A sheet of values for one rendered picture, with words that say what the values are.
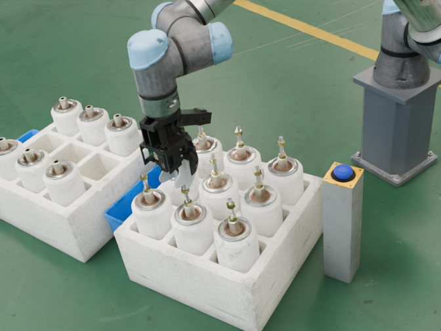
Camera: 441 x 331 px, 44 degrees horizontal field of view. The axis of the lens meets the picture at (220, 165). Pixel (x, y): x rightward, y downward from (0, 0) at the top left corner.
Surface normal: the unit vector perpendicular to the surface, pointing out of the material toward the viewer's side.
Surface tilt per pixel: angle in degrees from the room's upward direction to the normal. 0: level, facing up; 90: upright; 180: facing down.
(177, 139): 0
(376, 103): 90
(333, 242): 90
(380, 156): 90
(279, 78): 0
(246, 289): 90
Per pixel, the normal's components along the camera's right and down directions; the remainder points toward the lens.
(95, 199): 0.81, 0.27
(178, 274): -0.52, 0.58
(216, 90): -0.13, -0.78
